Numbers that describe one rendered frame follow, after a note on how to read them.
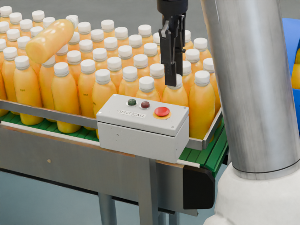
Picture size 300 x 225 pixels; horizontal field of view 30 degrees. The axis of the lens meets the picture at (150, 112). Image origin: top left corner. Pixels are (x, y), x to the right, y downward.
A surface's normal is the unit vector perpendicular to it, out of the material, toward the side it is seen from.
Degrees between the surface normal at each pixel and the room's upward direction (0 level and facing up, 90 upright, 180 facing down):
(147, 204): 90
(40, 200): 0
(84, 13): 0
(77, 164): 90
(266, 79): 72
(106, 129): 90
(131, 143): 90
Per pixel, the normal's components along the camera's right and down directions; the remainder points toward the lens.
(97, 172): -0.38, 0.53
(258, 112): -0.16, 0.32
